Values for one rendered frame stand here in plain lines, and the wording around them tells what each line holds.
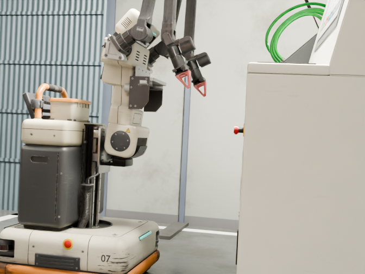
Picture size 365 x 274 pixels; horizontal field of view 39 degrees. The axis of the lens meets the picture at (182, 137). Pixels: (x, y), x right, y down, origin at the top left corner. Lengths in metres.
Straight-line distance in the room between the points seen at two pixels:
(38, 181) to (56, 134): 0.24
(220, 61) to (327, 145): 3.04
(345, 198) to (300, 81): 0.34
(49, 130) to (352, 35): 1.54
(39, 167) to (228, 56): 2.32
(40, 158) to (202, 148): 2.10
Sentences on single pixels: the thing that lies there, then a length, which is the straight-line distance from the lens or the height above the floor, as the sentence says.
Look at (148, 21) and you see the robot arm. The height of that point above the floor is 1.29.
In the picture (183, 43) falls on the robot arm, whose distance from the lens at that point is 2.37.
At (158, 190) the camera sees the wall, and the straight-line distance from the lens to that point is 4.49.
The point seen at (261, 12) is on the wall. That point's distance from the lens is 4.45.
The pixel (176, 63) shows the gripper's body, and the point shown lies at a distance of 2.36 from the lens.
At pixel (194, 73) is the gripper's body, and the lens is 2.78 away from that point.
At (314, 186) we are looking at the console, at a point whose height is 0.65.
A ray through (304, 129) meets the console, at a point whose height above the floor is 0.80.
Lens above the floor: 0.77
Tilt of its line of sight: level
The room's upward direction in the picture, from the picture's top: 3 degrees clockwise
